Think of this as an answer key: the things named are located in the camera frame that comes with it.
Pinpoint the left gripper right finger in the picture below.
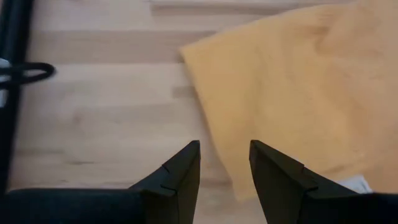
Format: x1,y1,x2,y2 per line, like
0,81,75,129
248,139,398,224

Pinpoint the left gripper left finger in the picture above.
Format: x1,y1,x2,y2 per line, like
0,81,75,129
0,139,201,224

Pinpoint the yellow towel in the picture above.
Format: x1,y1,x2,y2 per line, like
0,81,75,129
179,0,398,203

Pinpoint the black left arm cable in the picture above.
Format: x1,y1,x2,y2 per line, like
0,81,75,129
0,62,56,85

